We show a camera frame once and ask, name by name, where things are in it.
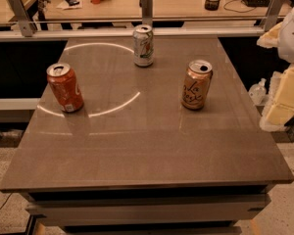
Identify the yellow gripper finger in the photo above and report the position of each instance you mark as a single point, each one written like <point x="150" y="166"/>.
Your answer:
<point x="270" y="39"/>
<point x="279" y="107"/>

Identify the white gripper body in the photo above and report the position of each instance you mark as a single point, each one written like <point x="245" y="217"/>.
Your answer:
<point x="293" y="38"/>

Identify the tan LaCroix can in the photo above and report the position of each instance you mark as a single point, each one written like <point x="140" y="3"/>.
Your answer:
<point x="196" y="84"/>

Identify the white green soda can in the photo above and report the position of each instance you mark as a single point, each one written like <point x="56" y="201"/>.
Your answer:
<point x="143" y="45"/>

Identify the orange soda can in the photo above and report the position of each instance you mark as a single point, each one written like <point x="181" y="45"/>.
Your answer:
<point x="63" y="82"/>

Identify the clear sanitizer bottle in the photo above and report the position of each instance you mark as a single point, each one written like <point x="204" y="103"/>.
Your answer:
<point x="257" y="92"/>

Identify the black mesh cup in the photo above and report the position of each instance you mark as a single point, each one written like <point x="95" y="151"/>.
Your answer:
<point x="212" y="5"/>

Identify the grey table base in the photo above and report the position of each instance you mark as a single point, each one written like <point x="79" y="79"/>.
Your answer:
<point x="112" y="211"/>

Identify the right metal bracket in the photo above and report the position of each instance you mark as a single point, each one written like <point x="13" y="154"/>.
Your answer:
<point x="270" y="19"/>

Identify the metal bracket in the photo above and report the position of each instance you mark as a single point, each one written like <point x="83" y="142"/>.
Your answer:
<point x="26" y="25"/>
<point x="147" y="11"/>
<point x="270" y="19"/>

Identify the middle metal bracket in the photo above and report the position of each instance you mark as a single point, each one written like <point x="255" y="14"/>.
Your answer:
<point x="147" y="11"/>

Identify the left metal bracket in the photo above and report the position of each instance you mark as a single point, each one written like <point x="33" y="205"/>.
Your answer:
<point x="26" y="25"/>

